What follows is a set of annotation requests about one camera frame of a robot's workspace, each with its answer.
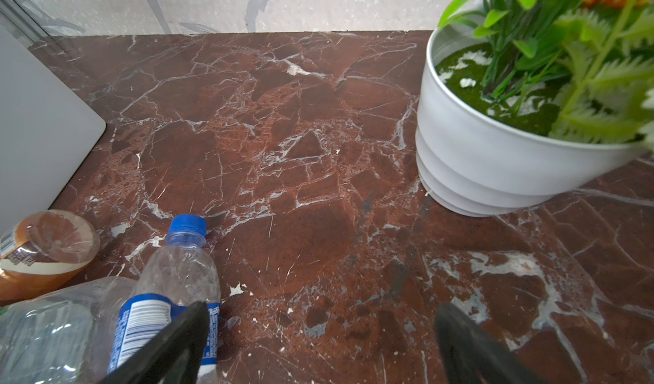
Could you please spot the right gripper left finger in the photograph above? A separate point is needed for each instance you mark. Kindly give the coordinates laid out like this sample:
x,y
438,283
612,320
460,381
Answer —
x,y
174,355

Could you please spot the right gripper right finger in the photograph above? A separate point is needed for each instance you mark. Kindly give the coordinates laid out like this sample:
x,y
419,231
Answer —
x,y
471,355

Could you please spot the blue cap water bottle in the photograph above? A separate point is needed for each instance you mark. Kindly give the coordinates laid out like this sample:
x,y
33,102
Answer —
x,y
178,274

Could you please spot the green white label clear bottle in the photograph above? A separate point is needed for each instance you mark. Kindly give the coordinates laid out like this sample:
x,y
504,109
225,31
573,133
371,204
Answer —
x,y
65,336

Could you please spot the brown label bottle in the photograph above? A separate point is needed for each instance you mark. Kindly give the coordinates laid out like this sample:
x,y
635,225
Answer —
x,y
43,252

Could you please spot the white plastic trash bin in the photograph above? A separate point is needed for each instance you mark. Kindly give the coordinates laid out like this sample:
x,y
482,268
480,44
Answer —
x,y
47,131

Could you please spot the white pot artificial flowers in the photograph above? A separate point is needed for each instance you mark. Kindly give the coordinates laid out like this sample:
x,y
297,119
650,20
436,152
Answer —
x,y
523,100

